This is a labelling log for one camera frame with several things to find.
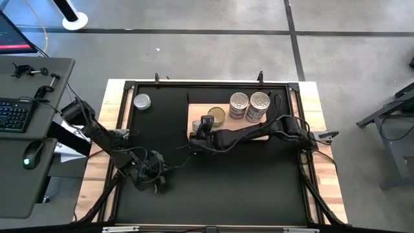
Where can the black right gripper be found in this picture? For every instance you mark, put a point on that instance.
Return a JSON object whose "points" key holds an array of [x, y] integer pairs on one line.
{"points": [[207, 140]]}

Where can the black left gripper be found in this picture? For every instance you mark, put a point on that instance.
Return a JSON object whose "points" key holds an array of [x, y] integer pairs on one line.
{"points": [[152, 170]]}

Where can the silver lid seafood can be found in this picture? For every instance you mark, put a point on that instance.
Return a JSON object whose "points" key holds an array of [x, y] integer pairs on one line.
{"points": [[195, 124], [142, 101]]}

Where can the wooden shelf black brackets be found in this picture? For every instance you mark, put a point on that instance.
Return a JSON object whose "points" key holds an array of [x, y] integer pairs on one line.
{"points": [[195, 111]]}

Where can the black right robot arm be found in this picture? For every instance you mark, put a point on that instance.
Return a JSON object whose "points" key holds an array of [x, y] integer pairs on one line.
{"points": [[252, 132]]}

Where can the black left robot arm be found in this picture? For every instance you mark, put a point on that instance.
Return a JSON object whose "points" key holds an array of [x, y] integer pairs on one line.
{"points": [[103, 139]]}

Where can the yellow tag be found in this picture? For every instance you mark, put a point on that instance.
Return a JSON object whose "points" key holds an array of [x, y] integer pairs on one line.
{"points": [[156, 188]]}

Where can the black table mat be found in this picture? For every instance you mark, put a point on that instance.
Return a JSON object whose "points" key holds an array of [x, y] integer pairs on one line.
{"points": [[226, 194]]}

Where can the white paper sheet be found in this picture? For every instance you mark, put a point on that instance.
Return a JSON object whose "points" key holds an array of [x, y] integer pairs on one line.
{"points": [[64, 155]]}

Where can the small blue object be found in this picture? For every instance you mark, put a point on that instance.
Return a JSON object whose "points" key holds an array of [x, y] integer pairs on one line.
{"points": [[47, 200]]}

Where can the black computer mouse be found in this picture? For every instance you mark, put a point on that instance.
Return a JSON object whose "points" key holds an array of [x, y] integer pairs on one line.
{"points": [[32, 155]]}

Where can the black table clamp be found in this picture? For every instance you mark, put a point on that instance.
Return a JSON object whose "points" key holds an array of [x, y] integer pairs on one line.
{"points": [[328, 134]]}

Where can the grey side desk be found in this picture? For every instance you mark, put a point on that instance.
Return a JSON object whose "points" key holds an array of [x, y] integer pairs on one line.
{"points": [[19, 181]]}

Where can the black desk clamp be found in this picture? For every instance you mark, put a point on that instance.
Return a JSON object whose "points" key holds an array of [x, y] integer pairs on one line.
{"points": [[22, 69], [42, 92]]}

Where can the backlit black keyboard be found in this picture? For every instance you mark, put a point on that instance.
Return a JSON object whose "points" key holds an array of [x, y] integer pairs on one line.
{"points": [[14, 115]]}

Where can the black pole white base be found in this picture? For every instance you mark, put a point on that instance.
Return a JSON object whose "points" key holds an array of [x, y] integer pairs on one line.
{"points": [[75, 21]]}

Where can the black computer monitor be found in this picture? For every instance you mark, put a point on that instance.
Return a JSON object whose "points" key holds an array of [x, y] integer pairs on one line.
{"points": [[13, 35]]}

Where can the dark metal stand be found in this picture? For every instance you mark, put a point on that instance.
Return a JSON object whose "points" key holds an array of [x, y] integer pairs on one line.
{"points": [[398, 161]]}

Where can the silver metal bracket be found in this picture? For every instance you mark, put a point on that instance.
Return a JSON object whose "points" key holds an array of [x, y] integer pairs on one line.
{"points": [[119, 229], [300, 230]]}

